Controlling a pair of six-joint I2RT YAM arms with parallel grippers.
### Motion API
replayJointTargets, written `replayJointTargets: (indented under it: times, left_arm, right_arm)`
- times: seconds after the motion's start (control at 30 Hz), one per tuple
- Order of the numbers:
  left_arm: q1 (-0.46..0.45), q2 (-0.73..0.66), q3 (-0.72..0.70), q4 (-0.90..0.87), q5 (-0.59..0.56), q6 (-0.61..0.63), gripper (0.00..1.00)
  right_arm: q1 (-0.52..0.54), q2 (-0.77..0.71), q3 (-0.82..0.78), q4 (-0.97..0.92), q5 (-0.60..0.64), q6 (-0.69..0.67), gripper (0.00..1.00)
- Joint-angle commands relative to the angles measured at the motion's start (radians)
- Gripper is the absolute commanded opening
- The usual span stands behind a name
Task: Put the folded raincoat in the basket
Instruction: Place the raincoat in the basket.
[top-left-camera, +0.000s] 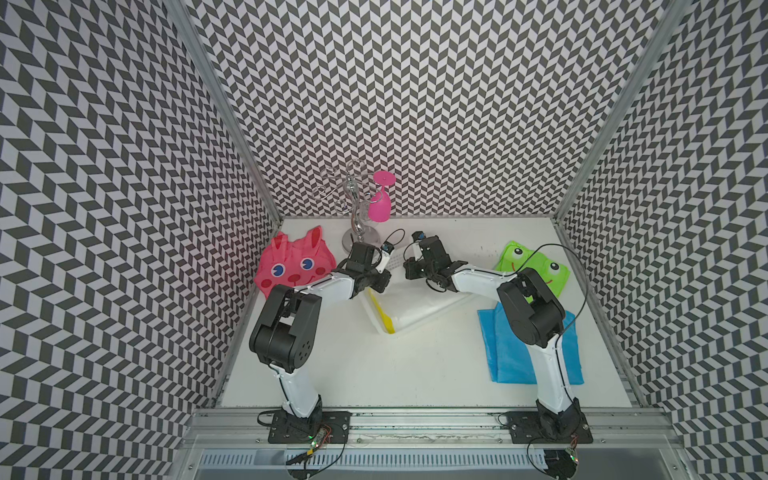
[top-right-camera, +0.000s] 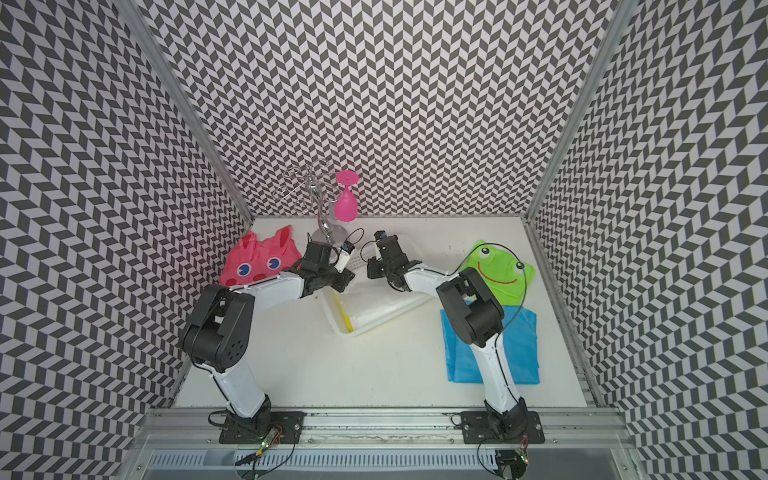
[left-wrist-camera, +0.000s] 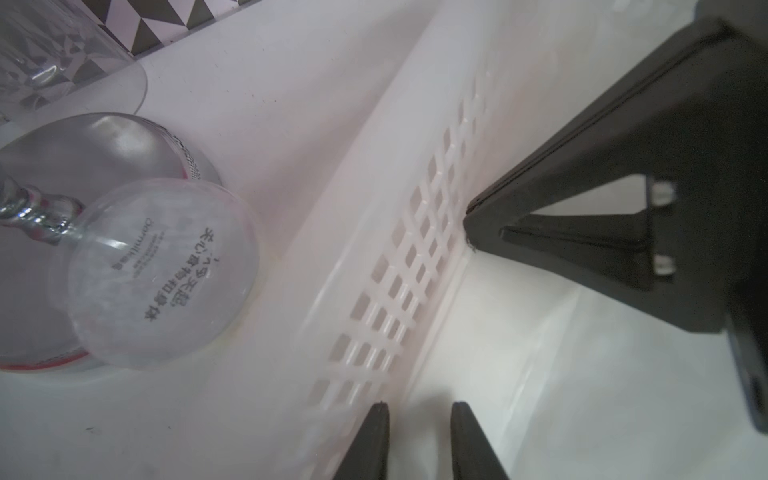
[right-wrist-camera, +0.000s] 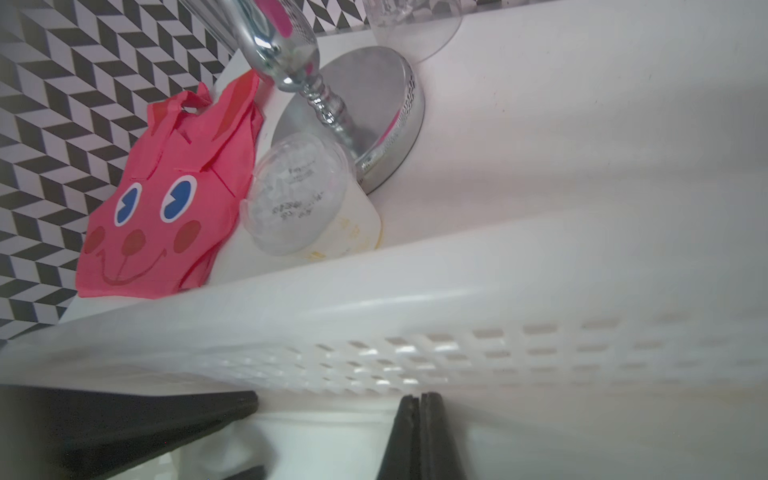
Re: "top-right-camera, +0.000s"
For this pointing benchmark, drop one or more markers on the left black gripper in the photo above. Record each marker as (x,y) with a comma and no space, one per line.
(345,277)

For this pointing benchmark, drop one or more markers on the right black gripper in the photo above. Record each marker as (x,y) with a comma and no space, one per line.
(374,273)

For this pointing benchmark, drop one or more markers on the white plastic basket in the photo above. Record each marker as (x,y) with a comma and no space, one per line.
(357,265)

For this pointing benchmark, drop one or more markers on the yellow raincoat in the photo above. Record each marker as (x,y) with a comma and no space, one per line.
(345,323)

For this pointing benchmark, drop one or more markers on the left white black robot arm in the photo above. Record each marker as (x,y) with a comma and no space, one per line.
(217,332)

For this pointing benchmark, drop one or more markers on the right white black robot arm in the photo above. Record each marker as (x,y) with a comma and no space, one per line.
(476,317)

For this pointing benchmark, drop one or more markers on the pink bunny folded raincoat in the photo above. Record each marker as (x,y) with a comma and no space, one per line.
(253,259)

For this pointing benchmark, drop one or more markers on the green frog folded raincoat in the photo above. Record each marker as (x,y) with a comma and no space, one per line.
(505,275)

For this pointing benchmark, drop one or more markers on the blue folded raincoat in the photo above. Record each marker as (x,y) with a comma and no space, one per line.
(520,344)

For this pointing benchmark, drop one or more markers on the pink silicone wine glass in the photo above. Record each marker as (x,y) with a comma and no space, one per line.
(346,205)

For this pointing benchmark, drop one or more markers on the chrome glass holder stand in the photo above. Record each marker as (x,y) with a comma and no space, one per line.
(327,230)

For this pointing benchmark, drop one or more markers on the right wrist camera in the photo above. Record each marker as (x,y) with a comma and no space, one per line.
(383,240)

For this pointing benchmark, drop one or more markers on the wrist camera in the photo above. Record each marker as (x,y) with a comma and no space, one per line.
(344,255)
(383,240)

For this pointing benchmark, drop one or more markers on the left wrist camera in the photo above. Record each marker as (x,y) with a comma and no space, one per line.
(344,255)

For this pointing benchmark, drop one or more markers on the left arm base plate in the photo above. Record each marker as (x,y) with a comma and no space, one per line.
(252,431)

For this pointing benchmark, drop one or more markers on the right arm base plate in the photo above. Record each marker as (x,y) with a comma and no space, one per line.
(482,427)

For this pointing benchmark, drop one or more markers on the aluminium front rail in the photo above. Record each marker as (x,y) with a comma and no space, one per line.
(421,428)

